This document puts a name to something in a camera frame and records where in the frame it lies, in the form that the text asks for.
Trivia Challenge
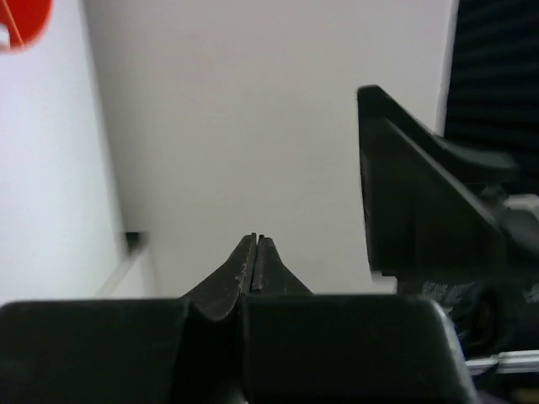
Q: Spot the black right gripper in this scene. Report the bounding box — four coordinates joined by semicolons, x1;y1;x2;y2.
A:
357;85;538;354

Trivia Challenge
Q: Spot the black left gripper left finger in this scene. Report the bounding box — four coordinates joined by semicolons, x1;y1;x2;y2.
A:
1;234;256;403

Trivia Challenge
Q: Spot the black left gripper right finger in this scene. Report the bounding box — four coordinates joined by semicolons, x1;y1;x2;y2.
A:
243;237;478;403

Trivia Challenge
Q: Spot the orange round desk organizer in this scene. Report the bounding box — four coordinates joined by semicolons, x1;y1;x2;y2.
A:
1;0;54;54

